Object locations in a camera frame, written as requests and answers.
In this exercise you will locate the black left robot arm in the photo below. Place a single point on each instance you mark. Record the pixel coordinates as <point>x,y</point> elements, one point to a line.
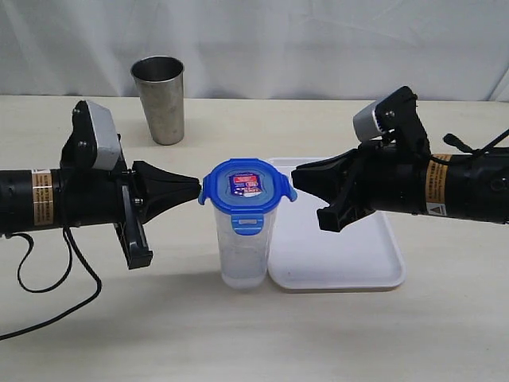
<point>30,200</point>

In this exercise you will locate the blue plastic lid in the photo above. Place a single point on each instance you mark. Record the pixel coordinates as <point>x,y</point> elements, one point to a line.
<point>247,190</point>

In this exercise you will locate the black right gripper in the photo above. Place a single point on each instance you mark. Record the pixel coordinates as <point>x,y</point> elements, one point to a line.
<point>386,173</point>

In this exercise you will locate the clear plastic tall container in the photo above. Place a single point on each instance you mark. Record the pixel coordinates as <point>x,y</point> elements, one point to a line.
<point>244,240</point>

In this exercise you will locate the stainless steel cup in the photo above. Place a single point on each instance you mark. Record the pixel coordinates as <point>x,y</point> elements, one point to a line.
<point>160,85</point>

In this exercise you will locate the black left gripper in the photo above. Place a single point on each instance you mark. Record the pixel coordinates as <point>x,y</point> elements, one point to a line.
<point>93,197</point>

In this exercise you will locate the white backdrop curtain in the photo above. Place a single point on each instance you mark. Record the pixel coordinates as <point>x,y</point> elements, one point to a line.
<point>444,50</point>

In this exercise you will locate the white plastic tray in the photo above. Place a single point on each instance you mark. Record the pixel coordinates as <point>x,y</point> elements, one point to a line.
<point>363,256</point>

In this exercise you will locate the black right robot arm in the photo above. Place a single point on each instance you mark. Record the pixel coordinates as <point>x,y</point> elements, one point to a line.
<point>470,185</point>

